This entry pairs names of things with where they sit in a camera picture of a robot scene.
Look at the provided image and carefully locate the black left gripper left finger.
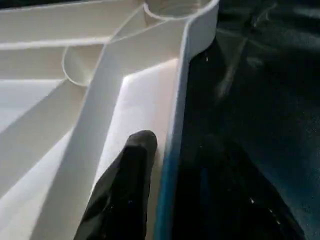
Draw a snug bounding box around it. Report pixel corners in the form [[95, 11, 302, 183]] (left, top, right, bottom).
[[74, 130, 158, 240]]

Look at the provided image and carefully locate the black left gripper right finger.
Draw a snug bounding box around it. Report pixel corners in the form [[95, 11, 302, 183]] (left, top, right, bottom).
[[171, 134, 307, 240]]

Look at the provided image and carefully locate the white plastic table top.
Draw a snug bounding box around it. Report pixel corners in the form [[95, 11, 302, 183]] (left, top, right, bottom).
[[0, 0, 220, 240]]

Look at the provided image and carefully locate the black mat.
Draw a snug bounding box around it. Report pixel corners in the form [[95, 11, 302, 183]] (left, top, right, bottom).
[[172, 0, 320, 240]]

